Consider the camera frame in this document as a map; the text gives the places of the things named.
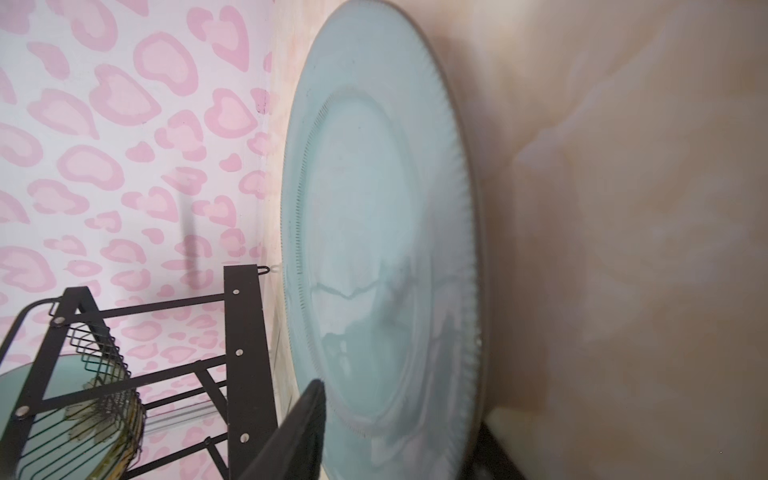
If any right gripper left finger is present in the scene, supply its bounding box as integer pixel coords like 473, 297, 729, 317
240, 379, 327, 480

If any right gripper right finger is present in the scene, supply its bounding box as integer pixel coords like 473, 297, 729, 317
459, 422, 526, 480

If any mint green flower plate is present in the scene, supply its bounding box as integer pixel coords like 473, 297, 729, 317
1, 355, 146, 479

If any grey blue plate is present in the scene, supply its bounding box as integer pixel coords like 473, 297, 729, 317
281, 1, 483, 479

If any black wire dish rack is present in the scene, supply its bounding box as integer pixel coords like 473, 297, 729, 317
1, 264, 278, 479

